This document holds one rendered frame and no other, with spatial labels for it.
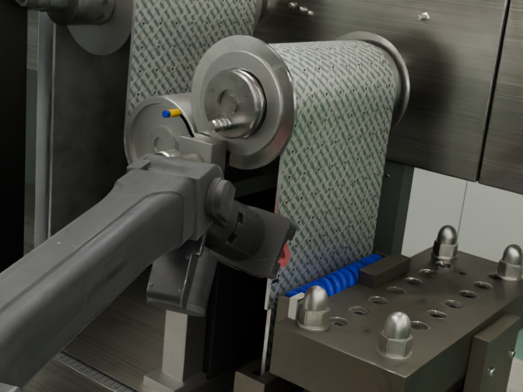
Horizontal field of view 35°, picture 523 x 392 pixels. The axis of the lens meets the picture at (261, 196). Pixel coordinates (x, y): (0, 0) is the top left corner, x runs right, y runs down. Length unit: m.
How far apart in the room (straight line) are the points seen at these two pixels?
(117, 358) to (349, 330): 0.33
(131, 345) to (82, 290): 0.57
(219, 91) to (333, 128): 0.15
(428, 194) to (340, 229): 2.79
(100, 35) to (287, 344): 0.46
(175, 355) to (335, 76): 0.38
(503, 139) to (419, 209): 2.74
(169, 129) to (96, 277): 0.46
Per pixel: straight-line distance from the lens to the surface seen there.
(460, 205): 3.77
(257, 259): 0.86
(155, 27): 1.06
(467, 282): 1.11
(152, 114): 1.03
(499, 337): 1.01
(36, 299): 0.52
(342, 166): 1.01
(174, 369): 1.02
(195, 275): 0.78
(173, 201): 0.67
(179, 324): 1.00
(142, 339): 1.14
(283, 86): 0.89
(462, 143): 1.16
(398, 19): 1.19
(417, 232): 3.89
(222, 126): 0.89
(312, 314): 0.90
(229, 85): 0.91
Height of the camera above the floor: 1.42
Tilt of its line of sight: 17 degrees down
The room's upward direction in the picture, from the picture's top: 6 degrees clockwise
